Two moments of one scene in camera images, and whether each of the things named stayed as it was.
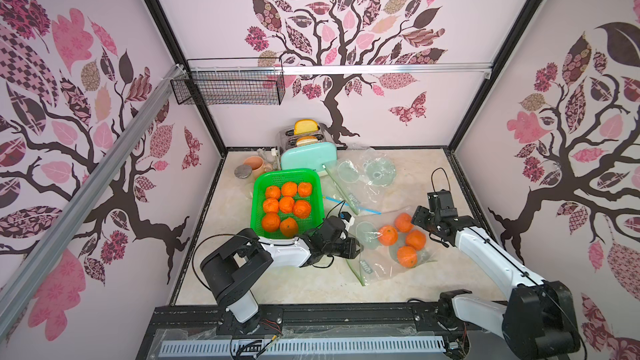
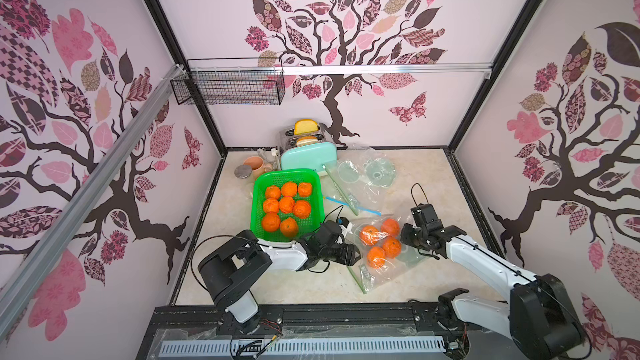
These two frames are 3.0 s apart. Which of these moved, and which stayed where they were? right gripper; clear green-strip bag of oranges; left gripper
Moved: right gripper
Stayed: left gripper; clear green-strip bag of oranges
